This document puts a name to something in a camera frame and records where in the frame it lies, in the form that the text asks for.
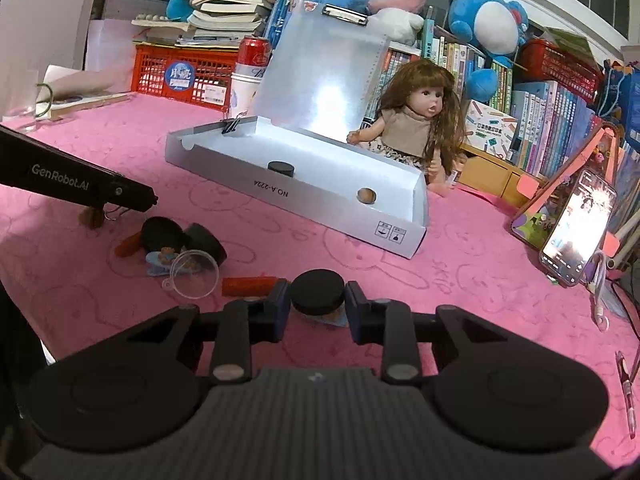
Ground flat open notebook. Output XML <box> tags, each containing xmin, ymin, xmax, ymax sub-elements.
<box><xmin>44</xmin><ymin>66</ymin><xmax>132</xmax><ymax>122</ymax></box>

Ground blue hair clip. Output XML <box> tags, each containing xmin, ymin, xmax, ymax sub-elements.
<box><xmin>145</xmin><ymin>248</ymin><xmax>177</xmax><ymax>279</ymax></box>

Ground clear glass with green band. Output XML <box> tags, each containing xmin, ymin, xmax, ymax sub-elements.
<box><xmin>0</xmin><ymin>82</ymin><xmax>54</xmax><ymax>134</ymax></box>

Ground blue tote bag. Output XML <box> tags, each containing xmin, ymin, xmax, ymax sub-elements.
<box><xmin>599</xmin><ymin>59</ymin><xmax>640</xmax><ymax>133</ymax></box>

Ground green book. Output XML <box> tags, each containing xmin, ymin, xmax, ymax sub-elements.
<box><xmin>541</xmin><ymin>26</ymin><xmax>602</xmax><ymax>62</ymax></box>

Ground pink pen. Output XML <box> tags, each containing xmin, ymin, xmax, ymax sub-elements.
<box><xmin>615</xmin><ymin>351</ymin><xmax>639</xmax><ymax>437</ymax></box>

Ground small jar with black lid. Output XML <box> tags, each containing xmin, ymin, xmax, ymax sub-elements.
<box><xmin>290</xmin><ymin>270</ymin><xmax>348</xmax><ymax>327</ymax></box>

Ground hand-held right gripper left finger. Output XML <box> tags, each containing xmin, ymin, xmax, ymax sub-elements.
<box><xmin>122</xmin><ymin>280</ymin><xmax>292</xmax><ymax>383</ymax></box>

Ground stack of lying books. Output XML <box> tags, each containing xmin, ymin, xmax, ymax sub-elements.
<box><xmin>131</xmin><ymin>0</ymin><xmax>275</xmax><ymax>50</ymax></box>

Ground red drink can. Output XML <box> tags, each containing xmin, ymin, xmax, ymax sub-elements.
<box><xmin>235</xmin><ymin>36</ymin><xmax>272</xmax><ymax>80</ymax></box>

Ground red plastic tube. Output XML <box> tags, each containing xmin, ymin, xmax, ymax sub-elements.
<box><xmin>222</xmin><ymin>276</ymin><xmax>279</xmax><ymax>297</ymax></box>

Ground clear plastic funnel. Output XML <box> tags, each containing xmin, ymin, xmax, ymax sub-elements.
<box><xmin>162</xmin><ymin>249</ymin><xmax>221</xmax><ymax>301</ymax></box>

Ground white pencil-print carton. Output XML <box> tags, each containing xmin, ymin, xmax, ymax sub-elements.
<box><xmin>461</xmin><ymin>99</ymin><xmax>519</xmax><ymax>162</ymax></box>

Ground red plastic basket with sticker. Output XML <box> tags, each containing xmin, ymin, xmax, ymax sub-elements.
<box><xmin>133</xmin><ymin>43</ymin><xmax>242</xmax><ymax>107</ymax></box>

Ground row of upright books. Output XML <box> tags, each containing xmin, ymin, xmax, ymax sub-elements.
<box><xmin>385</xmin><ymin>30</ymin><xmax>640</xmax><ymax>186</ymax></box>

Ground brown keychain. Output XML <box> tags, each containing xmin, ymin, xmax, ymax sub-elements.
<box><xmin>77</xmin><ymin>207</ymin><xmax>121</xmax><ymax>229</ymax></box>

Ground orange plastic piece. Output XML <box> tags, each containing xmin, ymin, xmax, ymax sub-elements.
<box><xmin>114</xmin><ymin>232</ymin><xmax>144</xmax><ymax>257</ymax></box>

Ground white paper cup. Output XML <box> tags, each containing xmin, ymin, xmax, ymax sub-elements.
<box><xmin>228</xmin><ymin>71</ymin><xmax>262</xmax><ymax>117</ymax></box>

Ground white charging cable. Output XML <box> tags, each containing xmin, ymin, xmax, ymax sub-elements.
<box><xmin>589</xmin><ymin>251</ymin><xmax>612</xmax><ymax>332</ymax></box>

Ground long-haired baby doll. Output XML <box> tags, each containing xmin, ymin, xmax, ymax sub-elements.
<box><xmin>347</xmin><ymin>57</ymin><xmax>469</xmax><ymax>190</ymax></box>

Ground metal clipboard clip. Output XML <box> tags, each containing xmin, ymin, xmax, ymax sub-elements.
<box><xmin>322</xmin><ymin>4</ymin><xmax>370</xmax><ymax>28</ymax></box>

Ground pink rabbit plush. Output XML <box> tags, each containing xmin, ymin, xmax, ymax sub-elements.
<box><xmin>366</xmin><ymin>0</ymin><xmax>437</xmax><ymax>47</ymax></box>

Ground black round tin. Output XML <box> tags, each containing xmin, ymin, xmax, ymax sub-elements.
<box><xmin>140</xmin><ymin>216</ymin><xmax>186</xmax><ymax>254</ymax></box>
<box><xmin>184</xmin><ymin>223</ymin><xmax>228</xmax><ymax>267</ymax></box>

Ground large blue plush toy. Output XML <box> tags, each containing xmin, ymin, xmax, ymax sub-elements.
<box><xmin>446</xmin><ymin>0</ymin><xmax>530</xmax><ymax>102</ymax></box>

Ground pink bunny-print cloth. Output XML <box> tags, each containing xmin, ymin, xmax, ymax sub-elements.
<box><xmin>0</xmin><ymin>92</ymin><xmax>640</xmax><ymax>467</ymax></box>

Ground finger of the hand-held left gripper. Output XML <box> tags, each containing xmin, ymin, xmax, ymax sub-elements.
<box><xmin>82</xmin><ymin>196</ymin><xmax>151</xmax><ymax>215</ymax></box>
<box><xmin>114</xmin><ymin>174</ymin><xmax>159</xmax><ymax>207</ymax></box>

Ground blue upright books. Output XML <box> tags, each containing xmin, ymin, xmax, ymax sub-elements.
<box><xmin>263</xmin><ymin>0</ymin><xmax>307</xmax><ymax>52</ymax></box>

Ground smartphone with lit screen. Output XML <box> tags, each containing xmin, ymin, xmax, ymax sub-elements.
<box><xmin>538</xmin><ymin>168</ymin><xmax>618</xmax><ymax>289</ymax></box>

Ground wooden drawer organizer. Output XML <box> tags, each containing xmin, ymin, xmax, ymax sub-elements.
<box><xmin>456</xmin><ymin>142</ymin><xmax>547</xmax><ymax>207</ymax></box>

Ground red mesh plastic basket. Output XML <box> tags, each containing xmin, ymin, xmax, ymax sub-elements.
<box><xmin>519</xmin><ymin>38</ymin><xmax>604</xmax><ymax>102</ymax></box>

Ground pink phone stand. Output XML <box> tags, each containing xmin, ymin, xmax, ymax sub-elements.
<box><xmin>510</xmin><ymin>124</ymin><xmax>627</xmax><ymax>262</ymax></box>

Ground grey cardboard box with lid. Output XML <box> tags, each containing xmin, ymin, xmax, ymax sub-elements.
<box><xmin>165</xmin><ymin>7</ymin><xmax>429</xmax><ymax>260</ymax></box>

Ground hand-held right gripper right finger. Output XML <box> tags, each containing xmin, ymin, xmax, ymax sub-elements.
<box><xmin>346</xmin><ymin>281</ymin><xmax>506</xmax><ymax>386</ymax></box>

